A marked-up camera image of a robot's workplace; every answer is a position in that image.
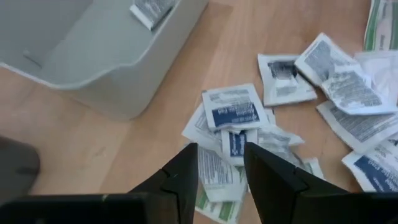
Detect white drug facts packet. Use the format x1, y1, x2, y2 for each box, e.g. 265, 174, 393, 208
197, 146, 247, 203

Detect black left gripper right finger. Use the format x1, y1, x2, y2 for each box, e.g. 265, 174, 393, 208
243, 141, 351, 224

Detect white first aid packet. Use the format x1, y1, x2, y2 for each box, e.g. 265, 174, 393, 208
257, 123, 305, 156
320, 70, 398, 116
316, 100, 398, 155
181, 102, 224, 149
354, 50, 398, 105
294, 32, 360, 88
129, 0, 180, 31
292, 155, 326, 181
257, 53, 318, 108

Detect light grey plastic bin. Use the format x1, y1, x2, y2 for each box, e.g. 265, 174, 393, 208
0, 0, 210, 122

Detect short green striped bandage wrapper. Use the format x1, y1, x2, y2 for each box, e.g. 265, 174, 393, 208
194, 185, 249, 224

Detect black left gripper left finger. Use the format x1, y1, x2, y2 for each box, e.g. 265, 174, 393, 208
127, 142, 200, 224

